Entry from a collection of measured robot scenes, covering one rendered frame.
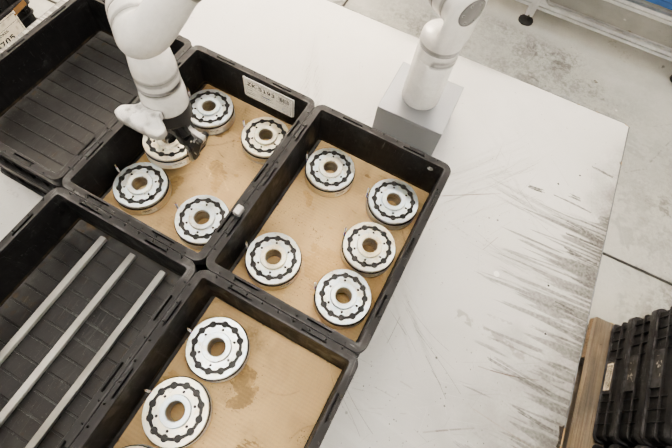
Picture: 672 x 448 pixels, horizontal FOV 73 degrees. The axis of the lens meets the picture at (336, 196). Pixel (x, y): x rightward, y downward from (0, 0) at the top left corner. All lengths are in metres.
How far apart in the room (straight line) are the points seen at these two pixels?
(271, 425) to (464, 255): 0.56
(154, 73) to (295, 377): 0.54
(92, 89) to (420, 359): 0.92
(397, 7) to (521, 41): 0.68
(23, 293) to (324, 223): 0.55
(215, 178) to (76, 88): 0.39
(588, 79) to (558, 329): 1.78
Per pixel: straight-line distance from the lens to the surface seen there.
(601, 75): 2.77
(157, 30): 0.68
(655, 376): 1.62
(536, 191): 1.25
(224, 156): 0.99
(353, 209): 0.93
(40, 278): 0.98
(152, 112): 0.81
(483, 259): 1.11
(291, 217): 0.92
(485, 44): 2.61
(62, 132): 1.12
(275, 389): 0.84
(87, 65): 1.23
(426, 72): 1.05
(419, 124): 1.11
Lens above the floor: 1.66
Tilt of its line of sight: 62 degrees down
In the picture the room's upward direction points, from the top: 11 degrees clockwise
